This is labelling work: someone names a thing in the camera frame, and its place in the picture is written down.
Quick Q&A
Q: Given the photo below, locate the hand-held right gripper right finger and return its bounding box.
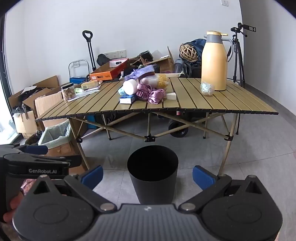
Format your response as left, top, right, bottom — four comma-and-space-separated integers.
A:
180, 165, 273, 214

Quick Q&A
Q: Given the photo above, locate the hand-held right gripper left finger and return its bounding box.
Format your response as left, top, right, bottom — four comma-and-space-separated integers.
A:
23, 165, 116, 214

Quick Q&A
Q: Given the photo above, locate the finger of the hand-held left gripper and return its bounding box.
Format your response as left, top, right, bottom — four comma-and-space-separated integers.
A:
20, 145, 49, 155
35, 155, 83, 168

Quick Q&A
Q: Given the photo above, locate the black trash bin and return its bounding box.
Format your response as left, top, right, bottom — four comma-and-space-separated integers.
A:
127, 145, 179, 205

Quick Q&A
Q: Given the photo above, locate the small blue box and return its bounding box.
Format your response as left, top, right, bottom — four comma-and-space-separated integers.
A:
119, 94, 136, 104

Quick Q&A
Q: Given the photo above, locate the plastic wrap ball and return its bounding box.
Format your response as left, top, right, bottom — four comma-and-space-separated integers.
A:
200, 82, 215, 96

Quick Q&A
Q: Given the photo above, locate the white ball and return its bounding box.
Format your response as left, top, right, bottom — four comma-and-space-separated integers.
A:
122, 79, 139, 95

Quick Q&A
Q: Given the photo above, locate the pink satin cloth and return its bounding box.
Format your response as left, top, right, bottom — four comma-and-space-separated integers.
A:
148, 89, 166, 104

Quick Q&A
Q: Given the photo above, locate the yellow sponge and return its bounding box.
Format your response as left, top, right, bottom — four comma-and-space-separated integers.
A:
156, 74, 170, 90

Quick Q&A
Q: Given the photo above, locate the purple fluffy cloth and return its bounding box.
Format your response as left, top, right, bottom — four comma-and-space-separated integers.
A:
125, 65, 155, 80

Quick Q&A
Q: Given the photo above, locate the person's left forearm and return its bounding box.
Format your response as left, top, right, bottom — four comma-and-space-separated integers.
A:
21, 180, 36, 193

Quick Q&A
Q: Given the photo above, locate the person's left hand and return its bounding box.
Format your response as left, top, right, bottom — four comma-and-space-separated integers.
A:
3, 193, 25, 223

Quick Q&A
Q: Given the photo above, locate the cardboard box with green liner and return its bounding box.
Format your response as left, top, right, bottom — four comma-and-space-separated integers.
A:
38, 119, 89, 175

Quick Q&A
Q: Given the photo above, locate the pale cardboard box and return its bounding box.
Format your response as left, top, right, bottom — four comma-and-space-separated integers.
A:
13, 111, 38, 139

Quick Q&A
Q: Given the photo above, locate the tall blue carton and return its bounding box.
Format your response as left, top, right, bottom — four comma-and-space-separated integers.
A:
85, 113, 97, 130

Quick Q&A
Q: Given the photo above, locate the folding utility wagon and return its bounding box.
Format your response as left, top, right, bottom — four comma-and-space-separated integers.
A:
151, 109, 208, 138

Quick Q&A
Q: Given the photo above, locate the clear snack jar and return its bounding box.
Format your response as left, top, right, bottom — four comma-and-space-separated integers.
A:
61, 83, 76, 101

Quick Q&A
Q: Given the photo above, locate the open brown cardboard box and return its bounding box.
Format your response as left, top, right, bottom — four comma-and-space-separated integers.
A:
8, 75, 61, 111

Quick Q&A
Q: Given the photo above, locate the white paper sheet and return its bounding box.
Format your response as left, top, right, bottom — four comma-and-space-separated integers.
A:
68, 88, 102, 101

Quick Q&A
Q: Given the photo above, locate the tan folding table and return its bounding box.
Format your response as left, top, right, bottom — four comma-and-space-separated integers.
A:
35, 77, 279, 176

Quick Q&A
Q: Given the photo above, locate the flat yellow box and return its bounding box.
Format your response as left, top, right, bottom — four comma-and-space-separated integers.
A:
80, 81, 102, 90

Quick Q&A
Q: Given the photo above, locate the blue plastic case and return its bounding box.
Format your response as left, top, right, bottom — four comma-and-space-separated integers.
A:
69, 76, 87, 84

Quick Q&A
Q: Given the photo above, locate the orange cardboard box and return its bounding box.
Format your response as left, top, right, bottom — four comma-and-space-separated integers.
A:
89, 58, 130, 81

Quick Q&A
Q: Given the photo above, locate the small black bag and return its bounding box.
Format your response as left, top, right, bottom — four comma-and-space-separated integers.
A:
96, 54, 112, 66

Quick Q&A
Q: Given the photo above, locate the black hand truck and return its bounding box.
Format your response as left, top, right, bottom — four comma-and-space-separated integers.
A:
82, 30, 97, 72

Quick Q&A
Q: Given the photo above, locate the yellow thermos jug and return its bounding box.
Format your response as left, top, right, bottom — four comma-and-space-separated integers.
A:
201, 31, 233, 91

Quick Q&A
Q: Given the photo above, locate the grey bottle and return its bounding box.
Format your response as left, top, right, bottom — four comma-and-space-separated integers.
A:
174, 58, 184, 74

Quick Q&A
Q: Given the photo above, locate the cluttered cardboard box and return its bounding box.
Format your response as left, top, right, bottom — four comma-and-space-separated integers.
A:
139, 46, 175, 73

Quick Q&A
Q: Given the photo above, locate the rattan ball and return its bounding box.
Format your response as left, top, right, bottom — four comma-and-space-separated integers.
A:
180, 43, 199, 62

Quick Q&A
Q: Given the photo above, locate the dark blue backpack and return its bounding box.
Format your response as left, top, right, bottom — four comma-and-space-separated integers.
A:
184, 39, 207, 78

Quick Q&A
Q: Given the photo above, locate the white cart frame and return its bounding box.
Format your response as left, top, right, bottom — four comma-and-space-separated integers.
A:
68, 60, 90, 80

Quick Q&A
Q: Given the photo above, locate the wall socket strip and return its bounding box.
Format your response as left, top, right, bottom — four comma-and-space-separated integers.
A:
104, 50, 127, 58

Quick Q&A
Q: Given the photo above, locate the black camera tripod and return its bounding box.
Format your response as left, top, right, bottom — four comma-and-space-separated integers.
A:
230, 22, 257, 88

